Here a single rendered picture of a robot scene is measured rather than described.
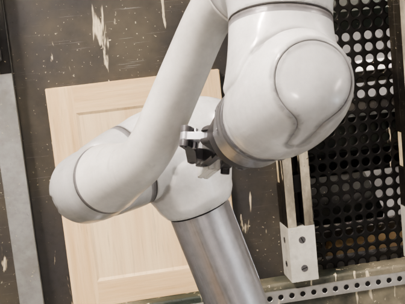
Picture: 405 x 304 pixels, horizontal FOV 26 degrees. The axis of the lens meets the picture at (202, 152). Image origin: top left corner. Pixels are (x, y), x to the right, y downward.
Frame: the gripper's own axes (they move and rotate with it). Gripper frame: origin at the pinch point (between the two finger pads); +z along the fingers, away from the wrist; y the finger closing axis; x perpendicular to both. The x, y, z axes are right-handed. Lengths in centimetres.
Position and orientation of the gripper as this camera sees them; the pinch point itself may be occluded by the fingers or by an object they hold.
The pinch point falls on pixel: (209, 163)
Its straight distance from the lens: 114.2
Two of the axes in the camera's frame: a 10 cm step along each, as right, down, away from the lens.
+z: -2.1, 1.9, 9.6
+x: -0.9, 9.7, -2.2
